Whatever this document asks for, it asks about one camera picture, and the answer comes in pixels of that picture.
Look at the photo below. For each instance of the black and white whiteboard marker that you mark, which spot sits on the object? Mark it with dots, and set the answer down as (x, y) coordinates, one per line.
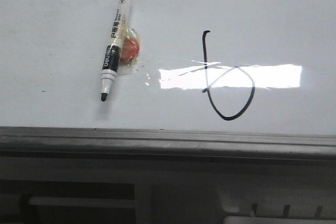
(122, 49)

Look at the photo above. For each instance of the white whiteboard with grey frame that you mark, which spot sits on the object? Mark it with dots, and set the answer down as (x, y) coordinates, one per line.
(239, 78)

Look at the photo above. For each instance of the white tray with handle slot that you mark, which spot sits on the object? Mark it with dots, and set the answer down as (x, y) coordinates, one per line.
(63, 190)

